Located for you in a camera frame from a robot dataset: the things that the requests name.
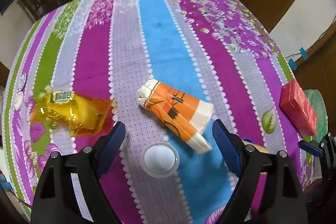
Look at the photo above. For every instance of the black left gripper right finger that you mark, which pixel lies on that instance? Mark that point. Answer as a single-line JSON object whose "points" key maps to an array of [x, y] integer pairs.
{"points": [[268, 189]]}

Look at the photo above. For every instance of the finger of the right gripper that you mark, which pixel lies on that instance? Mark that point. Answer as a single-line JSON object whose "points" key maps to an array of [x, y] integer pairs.
{"points": [[311, 147]]}

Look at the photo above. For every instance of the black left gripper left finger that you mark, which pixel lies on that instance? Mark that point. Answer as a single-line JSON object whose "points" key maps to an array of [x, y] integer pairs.
{"points": [[55, 200]]}

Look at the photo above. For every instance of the orange white paper bundle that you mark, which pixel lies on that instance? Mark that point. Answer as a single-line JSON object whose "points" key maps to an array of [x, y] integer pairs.
{"points": [[185, 115]]}

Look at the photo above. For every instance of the green lined trash bin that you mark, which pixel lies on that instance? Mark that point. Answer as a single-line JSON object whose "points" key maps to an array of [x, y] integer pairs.
{"points": [[316, 100]]}

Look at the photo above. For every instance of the red packet on table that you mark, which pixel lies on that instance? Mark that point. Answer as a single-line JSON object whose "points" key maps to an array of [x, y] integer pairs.
{"points": [[296, 106]]}

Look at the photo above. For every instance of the blue tape lower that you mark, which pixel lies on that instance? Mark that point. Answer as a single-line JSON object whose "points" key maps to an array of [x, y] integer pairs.
{"points": [[292, 64]]}

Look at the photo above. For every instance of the blue tape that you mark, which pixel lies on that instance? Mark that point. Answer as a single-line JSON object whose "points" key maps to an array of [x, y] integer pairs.
{"points": [[303, 53], [292, 64]]}

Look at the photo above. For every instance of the blue tape upper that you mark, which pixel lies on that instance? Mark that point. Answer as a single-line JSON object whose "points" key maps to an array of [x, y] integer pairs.
{"points": [[303, 53]]}

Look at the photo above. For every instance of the gold foil wrapper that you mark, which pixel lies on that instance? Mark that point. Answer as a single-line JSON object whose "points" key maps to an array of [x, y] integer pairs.
{"points": [[82, 115]]}

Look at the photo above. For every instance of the white plastic lid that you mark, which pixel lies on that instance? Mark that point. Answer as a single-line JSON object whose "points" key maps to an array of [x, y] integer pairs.
{"points": [[159, 160]]}

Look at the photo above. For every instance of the small coin disc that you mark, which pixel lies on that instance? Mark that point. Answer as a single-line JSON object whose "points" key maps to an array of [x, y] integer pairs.
{"points": [[22, 82]]}

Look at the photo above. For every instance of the colourful striped tablecloth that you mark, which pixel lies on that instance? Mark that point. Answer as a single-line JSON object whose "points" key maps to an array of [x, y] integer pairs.
{"points": [[214, 50]]}

